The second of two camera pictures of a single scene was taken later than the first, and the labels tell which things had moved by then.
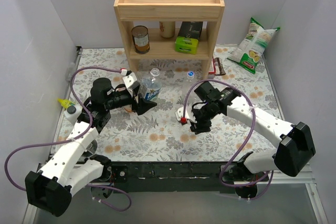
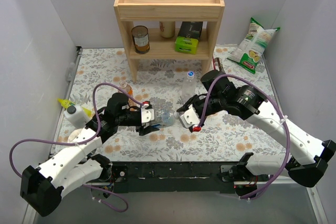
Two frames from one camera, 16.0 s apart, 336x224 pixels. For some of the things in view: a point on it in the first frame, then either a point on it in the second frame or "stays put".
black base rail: [180, 177] stays put
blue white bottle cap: [190, 73] stays put
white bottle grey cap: [72, 113] stays put
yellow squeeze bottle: [65, 103] stays put
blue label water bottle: [151, 86] to [164, 117]
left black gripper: [134, 102] to [143, 126]
